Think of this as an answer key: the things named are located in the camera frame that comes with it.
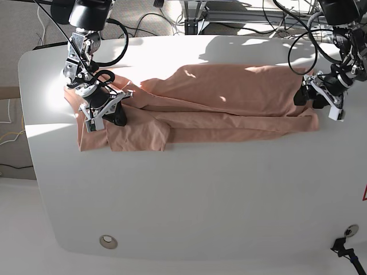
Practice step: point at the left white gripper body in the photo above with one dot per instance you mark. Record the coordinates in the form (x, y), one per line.
(333, 88)

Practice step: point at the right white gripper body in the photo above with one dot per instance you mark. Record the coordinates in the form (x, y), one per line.
(98, 103)

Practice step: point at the salmon pink T-shirt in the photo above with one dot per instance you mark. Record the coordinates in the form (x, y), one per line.
(201, 103)

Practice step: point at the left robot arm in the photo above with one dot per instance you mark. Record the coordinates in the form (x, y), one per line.
(347, 35)

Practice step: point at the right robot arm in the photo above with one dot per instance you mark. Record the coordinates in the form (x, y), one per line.
(89, 79)

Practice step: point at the red warning sticker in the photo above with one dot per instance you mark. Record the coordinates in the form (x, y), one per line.
(365, 194)

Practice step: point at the black round base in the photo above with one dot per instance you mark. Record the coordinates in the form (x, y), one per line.
(60, 10)

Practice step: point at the metal table grommet right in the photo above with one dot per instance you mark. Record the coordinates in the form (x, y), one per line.
(351, 231)

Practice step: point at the metal table grommet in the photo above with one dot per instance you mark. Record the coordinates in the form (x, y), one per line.
(351, 231)
(108, 242)

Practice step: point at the metal table grommet left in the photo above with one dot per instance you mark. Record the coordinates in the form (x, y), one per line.
(108, 242)

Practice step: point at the black table clamp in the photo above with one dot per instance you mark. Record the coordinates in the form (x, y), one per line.
(339, 248)

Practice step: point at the aluminium frame stand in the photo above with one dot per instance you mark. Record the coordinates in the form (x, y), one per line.
(242, 17)

